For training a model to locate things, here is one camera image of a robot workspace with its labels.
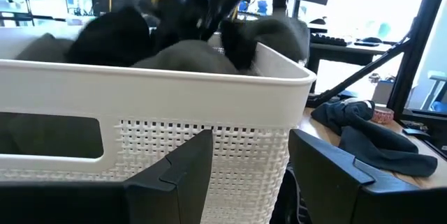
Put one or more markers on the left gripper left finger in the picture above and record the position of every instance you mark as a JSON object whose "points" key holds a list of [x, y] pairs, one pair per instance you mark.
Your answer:
{"points": [[164, 189]]}

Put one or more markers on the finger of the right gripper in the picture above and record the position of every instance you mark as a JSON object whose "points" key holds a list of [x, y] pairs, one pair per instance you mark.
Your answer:
{"points": [[223, 0]]}

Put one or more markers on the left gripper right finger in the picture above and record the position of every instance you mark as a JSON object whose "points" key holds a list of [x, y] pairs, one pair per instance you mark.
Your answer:
{"points": [[335, 182]]}

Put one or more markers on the grey garment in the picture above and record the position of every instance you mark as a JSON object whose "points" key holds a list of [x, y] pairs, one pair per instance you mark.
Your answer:
{"points": [[188, 58]]}

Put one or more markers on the navy garment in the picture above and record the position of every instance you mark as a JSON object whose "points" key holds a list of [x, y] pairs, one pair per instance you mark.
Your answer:
{"points": [[377, 143]]}

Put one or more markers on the pink tape roll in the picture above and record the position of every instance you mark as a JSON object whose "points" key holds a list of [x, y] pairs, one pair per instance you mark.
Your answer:
{"points": [[382, 115]]}

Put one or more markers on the white perforated plastic laundry basket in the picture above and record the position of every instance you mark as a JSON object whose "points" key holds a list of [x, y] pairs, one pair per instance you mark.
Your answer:
{"points": [[174, 98]]}

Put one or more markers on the black keyboard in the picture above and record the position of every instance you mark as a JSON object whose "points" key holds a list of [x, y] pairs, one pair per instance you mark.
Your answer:
{"points": [[328, 39]]}

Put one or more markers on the office desk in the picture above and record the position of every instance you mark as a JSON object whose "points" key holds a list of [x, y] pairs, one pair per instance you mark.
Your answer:
{"points": [[349, 50]]}

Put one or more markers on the black computer mouse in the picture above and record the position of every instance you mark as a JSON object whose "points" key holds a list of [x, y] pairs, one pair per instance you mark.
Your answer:
{"points": [[372, 39]]}

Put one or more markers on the black diagonal frame strut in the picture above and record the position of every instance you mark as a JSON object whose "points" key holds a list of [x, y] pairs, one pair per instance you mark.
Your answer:
{"points": [[359, 74]]}

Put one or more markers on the black frame post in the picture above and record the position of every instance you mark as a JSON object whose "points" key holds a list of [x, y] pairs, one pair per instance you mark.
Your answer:
{"points": [[415, 42]]}

